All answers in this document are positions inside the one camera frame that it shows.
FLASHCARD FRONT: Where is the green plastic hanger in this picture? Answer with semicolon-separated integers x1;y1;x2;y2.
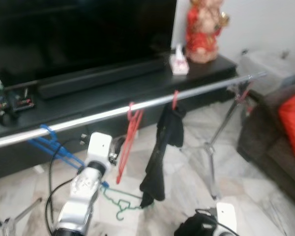
101;184;153;222

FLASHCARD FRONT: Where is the blue plastic hanger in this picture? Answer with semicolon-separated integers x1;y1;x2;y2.
27;124;109;190

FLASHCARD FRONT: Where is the silver metal clothes rack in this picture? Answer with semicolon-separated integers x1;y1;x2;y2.
0;72;267;236

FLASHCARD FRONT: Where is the black soundbar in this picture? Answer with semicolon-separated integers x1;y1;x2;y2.
37;58;170;100

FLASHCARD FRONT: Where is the white pink tissue packet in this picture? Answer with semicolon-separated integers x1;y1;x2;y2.
170;43;189;76

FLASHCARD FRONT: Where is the red cushion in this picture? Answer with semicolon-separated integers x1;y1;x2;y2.
278;90;295;165

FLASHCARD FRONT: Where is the black flat television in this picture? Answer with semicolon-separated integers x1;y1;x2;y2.
0;0;177;89

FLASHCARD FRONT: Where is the black television cabinet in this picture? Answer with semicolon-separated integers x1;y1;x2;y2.
0;53;238;182

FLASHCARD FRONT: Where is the dark grey fabric sofa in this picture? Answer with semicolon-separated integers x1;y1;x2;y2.
237;84;295;209

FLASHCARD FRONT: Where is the red robed figurine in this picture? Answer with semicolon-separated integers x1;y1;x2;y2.
185;0;231;64

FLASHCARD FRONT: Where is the grey translucent storage box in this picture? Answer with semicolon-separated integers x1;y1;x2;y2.
236;49;295;96

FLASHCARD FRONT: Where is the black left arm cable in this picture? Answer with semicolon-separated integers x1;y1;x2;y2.
44;139;91;234

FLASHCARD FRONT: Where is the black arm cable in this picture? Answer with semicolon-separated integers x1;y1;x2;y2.
44;139;91;234
194;208;239;236

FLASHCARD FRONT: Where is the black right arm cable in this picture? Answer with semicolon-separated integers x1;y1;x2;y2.
194;208;239;236

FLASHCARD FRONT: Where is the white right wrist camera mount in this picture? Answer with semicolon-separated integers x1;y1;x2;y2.
216;202;237;236

